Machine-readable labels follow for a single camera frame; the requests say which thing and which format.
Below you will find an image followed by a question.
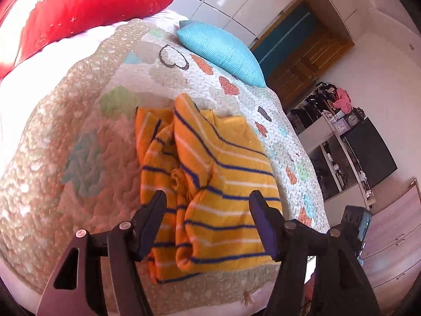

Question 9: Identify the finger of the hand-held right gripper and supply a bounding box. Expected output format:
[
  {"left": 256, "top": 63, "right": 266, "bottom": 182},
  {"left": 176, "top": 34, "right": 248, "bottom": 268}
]
[{"left": 342, "top": 205, "right": 373, "bottom": 265}]

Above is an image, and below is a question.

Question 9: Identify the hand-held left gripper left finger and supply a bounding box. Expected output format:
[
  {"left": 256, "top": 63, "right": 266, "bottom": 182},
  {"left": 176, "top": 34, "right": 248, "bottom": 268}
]
[{"left": 34, "top": 190, "right": 168, "bottom": 316}]

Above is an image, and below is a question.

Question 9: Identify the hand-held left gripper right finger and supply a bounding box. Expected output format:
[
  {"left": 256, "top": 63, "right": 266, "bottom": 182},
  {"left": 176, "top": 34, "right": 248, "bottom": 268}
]
[{"left": 249, "top": 190, "right": 382, "bottom": 316}]

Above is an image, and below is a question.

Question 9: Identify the orange striped knit sweater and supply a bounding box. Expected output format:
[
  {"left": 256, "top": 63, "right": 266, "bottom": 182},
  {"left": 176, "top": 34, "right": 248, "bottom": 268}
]
[{"left": 135, "top": 93, "right": 283, "bottom": 285}]

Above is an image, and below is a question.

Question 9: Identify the light wooden dresser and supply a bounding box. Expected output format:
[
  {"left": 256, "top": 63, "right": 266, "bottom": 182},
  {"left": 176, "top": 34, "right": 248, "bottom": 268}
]
[{"left": 358, "top": 177, "right": 421, "bottom": 305}]

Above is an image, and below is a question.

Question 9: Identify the white shelf unit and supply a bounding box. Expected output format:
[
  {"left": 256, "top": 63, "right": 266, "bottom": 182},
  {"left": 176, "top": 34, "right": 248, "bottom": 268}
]
[{"left": 285, "top": 82, "right": 379, "bottom": 209}]

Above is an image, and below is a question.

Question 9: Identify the black television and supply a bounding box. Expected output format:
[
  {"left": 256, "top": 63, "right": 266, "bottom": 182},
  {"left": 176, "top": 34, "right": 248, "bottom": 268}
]
[{"left": 343, "top": 116, "right": 398, "bottom": 190}]

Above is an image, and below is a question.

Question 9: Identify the purple square clock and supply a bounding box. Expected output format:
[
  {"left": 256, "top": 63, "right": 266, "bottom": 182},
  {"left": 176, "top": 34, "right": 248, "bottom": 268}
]
[{"left": 332, "top": 118, "right": 349, "bottom": 136}]

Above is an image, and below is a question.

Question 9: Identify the heart print quilted bedspread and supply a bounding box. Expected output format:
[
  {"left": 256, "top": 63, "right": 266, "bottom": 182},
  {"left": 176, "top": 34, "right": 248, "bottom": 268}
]
[{"left": 0, "top": 18, "right": 331, "bottom": 316}]

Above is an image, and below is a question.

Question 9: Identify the pink cloth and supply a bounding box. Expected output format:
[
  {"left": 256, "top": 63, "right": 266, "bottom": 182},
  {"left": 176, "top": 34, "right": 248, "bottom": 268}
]
[{"left": 333, "top": 87, "right": 353, "bottom": 115}]

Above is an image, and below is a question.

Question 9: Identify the wooden door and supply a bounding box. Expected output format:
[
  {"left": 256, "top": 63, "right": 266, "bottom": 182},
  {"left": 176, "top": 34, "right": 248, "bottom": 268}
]
[{"left": 264, "top": 23, "right": 356, "bottom": 106}]

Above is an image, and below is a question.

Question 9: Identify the blue textured pillow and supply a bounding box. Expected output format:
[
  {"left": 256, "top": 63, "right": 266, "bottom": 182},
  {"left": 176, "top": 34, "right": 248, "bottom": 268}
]
[{"left": 177, "top": 20, "right": 267, "bottom": 89}]

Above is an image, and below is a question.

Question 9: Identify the white bed sheet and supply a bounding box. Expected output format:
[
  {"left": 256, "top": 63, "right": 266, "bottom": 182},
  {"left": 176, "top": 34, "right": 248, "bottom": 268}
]
[{"left": 0, "top": 22, "right": 116, "bottom": 159}]

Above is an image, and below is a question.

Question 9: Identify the white glossy wardrobe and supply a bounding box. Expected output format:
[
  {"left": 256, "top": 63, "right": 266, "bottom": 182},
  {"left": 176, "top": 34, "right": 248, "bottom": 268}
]
[{"left": 154, "top": 0, "right": 358, "bottom": 51}]

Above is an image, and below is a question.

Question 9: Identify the red patterned blanket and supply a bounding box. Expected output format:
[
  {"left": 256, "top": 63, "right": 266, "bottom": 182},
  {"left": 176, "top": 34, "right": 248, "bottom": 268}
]
[{"left": 0, "top": 0, "right": 174, "bottom": 80}]

